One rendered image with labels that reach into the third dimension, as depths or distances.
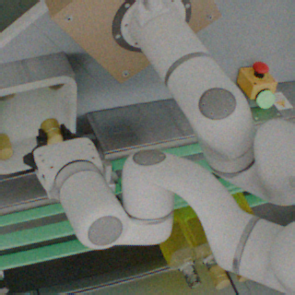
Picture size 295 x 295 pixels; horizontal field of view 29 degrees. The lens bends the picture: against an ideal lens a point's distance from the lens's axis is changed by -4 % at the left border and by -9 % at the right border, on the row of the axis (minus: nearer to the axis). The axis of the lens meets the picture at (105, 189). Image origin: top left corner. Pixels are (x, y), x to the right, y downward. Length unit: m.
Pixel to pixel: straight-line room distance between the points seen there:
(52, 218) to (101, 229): 0.42
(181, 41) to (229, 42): 0.38
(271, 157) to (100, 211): 0.25
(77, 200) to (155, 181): 0.12
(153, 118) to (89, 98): 0.14
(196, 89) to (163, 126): 0.41
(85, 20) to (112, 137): 0.33
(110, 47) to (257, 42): 0.43
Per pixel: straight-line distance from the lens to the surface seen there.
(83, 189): 0.83
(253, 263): 0.76
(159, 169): 0.79
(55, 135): 1.03
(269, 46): 1.38
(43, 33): 1.10
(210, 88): 0.85
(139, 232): 0.84
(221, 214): 0.77
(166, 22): 0.96
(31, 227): 1.21
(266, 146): 0.80
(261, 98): 1.33
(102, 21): 1.00
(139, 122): 1.25
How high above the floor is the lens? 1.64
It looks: 37 degrees down
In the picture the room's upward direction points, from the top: 156 degrees clockwise
